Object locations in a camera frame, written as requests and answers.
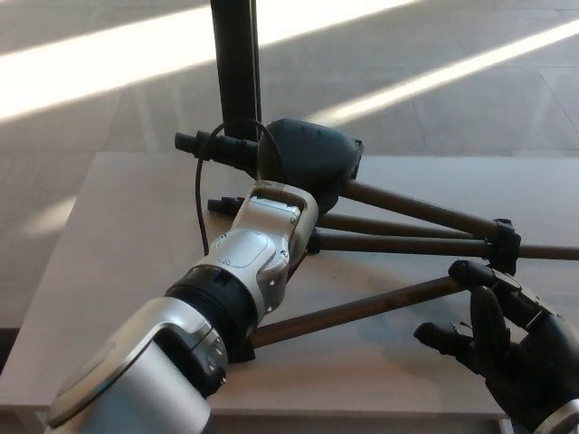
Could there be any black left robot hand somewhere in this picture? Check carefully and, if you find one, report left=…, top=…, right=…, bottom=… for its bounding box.
left=256, top=118, right=365, bottom=213

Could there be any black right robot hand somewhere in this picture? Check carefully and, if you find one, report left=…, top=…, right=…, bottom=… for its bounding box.
left=413, top=259, right=579, bottom=430

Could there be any brown and black tripod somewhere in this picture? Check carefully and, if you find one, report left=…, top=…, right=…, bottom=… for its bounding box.
left=175, top=130, right=579, bottom=363

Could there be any black upright pole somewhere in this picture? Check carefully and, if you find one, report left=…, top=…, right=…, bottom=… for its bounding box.
left=211, top=0, right=262, bottom=137

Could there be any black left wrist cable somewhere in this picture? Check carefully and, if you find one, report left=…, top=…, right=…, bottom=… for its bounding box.
left=194, top=118, right=273, bottom=254

